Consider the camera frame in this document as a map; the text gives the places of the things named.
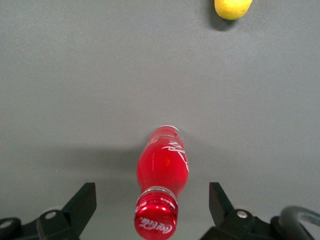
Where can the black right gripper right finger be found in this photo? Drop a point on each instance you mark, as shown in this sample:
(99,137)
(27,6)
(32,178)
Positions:
(225,220)

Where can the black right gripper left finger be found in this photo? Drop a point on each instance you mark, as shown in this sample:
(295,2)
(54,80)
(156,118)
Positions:
(75,215)

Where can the red coke bottle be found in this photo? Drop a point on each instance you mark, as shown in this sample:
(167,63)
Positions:
(160,170)

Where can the yellow lemon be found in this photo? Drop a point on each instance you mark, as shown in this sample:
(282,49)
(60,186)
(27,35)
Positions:
(232,8)

